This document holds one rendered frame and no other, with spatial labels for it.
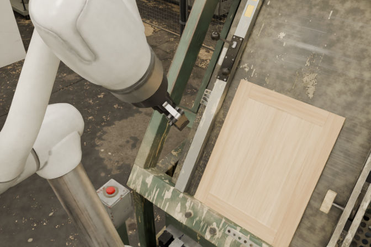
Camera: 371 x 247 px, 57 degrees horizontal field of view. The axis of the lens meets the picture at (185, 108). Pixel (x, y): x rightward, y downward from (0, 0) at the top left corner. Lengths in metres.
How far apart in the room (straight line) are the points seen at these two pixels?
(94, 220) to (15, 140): 0.45
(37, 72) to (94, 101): 3.14
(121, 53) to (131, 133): 2.89
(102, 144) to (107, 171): 0.35
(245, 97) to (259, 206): 0.45
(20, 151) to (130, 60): 0.37
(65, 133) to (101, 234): 0.34
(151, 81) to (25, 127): 0.28
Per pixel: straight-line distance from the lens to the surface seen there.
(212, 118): 1.51
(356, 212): 1.38
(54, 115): 0.96
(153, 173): 1.68
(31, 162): 0.91
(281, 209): 1.45
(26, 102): 0.67
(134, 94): 0.50
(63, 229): 2.71
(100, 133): 3.35
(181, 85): 1.66
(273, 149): 1.43
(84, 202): 1.05
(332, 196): 1.39
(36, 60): 0.64
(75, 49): 0.40
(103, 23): 0.39
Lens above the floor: 2.13
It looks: 37 degrees down
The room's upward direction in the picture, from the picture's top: straight up
